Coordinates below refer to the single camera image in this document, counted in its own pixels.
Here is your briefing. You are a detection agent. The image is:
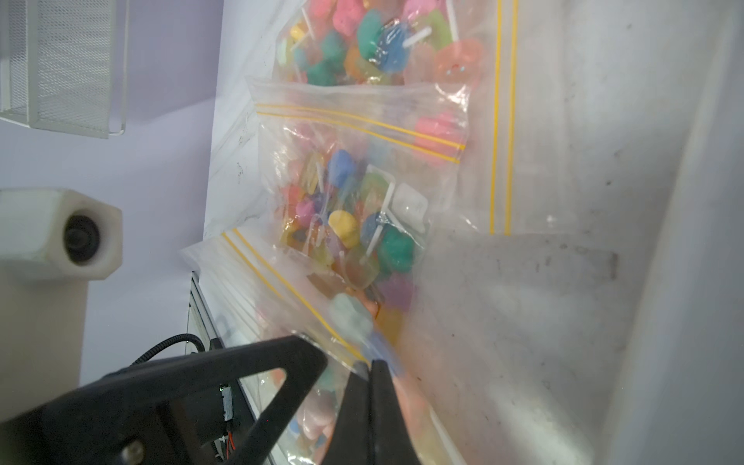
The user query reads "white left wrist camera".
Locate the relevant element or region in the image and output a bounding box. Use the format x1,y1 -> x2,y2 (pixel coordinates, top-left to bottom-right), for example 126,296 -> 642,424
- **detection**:
1,188 -> 123,422

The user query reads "white plastic tray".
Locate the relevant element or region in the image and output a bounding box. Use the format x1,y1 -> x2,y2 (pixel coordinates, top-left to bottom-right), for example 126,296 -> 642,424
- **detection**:
400,1 -> 743,464

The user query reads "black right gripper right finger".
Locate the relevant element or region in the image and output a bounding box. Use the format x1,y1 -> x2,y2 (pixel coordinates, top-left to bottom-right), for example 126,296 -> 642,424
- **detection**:
369,360 -> 420,465

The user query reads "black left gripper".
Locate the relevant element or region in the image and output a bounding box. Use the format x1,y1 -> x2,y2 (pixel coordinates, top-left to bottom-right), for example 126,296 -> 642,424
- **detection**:
1,335 -> 327,464

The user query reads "clear ziploc bag of candies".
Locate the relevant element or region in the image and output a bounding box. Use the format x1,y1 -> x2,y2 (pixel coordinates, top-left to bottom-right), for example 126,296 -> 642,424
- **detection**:
184,79 -> 469,464

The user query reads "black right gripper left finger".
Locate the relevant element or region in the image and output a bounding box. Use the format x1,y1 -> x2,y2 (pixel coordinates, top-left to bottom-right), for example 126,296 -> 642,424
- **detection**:
322,362 -> 372,465

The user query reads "white two-tier mesh shelf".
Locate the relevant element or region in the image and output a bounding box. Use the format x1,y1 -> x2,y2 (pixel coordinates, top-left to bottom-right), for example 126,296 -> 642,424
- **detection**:
1,1 -> 130,139

